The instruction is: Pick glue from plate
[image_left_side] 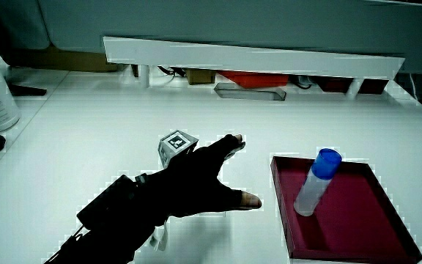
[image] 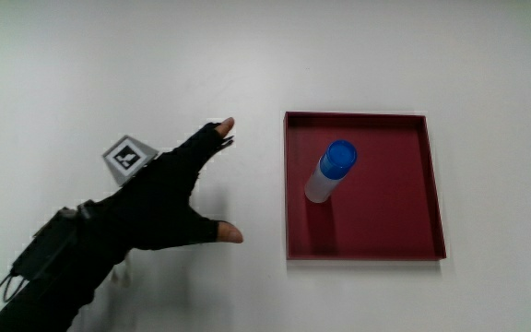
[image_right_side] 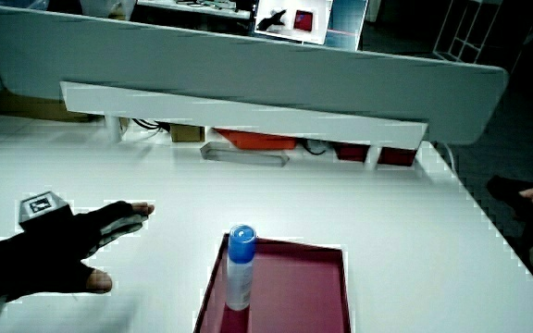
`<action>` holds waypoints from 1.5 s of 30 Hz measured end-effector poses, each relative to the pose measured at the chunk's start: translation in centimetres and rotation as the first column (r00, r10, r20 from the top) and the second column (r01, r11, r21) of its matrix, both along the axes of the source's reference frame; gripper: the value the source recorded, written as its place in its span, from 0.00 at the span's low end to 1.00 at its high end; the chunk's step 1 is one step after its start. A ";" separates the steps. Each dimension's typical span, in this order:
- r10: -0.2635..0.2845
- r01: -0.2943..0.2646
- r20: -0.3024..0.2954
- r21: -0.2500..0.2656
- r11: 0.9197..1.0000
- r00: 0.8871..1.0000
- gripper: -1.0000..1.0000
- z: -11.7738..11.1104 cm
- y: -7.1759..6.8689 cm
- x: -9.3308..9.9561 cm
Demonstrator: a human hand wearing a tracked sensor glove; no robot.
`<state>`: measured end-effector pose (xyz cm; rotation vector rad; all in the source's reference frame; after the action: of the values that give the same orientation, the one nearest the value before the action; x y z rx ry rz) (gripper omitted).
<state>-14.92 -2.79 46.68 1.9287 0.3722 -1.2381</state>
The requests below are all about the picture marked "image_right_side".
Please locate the small cardboard box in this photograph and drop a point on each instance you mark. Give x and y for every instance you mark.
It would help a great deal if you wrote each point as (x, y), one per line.
(187, 133)

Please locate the white desk shelf riser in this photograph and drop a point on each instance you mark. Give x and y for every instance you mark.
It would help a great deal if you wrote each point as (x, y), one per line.
(229, 113)

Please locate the clear acrylic tray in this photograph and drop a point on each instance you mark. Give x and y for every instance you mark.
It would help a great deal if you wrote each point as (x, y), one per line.
(243, 156)

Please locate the dark red square plate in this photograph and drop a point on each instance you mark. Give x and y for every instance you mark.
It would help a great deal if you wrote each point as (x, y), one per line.
(294, 291)

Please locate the orange box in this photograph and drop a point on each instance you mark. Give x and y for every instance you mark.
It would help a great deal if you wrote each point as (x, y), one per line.
(259, 140)

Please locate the blue-capped white glue stick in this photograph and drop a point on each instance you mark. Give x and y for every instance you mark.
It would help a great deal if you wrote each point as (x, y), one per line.
(240, 273)

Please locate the white shelf rack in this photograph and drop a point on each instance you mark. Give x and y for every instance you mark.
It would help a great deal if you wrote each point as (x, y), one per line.
(467, 32)

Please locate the person's left hand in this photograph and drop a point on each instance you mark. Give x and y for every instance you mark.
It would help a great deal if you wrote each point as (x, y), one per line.
(49, 250)

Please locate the white background desk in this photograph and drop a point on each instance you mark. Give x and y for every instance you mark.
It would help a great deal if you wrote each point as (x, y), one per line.
(192, 7)

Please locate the long brown cardboard box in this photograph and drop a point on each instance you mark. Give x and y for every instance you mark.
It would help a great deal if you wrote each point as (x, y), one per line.
(26, 107)

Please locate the computer monitor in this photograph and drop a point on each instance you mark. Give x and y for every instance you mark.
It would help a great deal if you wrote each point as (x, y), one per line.
(313, 20)

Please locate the dark red box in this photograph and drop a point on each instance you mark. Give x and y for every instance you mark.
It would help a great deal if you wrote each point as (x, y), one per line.
(351, 152)
(397, 156)

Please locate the grey desk partition panel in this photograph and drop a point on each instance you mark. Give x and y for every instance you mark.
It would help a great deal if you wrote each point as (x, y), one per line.
(257, 65)

